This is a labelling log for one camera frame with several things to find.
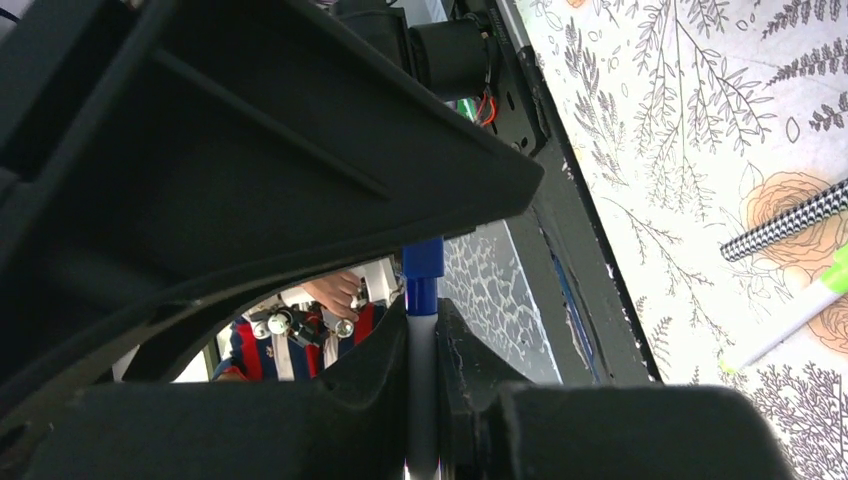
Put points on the floral table mat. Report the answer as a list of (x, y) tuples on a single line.
[(694, 122)]

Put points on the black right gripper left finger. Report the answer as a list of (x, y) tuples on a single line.
[(347, 423)]

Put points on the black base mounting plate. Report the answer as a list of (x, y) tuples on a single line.
[(586, 311)]

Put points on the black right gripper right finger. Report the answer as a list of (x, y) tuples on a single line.
[(496, 424)]

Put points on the grey pen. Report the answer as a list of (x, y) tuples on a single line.
[(817, 209)]

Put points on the green capped marker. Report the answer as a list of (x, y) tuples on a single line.
[(826, 290)]

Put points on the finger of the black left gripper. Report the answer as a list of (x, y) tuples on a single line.
[(163, 167)]

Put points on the blue capped marker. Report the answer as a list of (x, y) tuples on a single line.
[(423, 266)]

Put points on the person hand in background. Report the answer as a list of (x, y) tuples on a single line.
[(336, 292)]

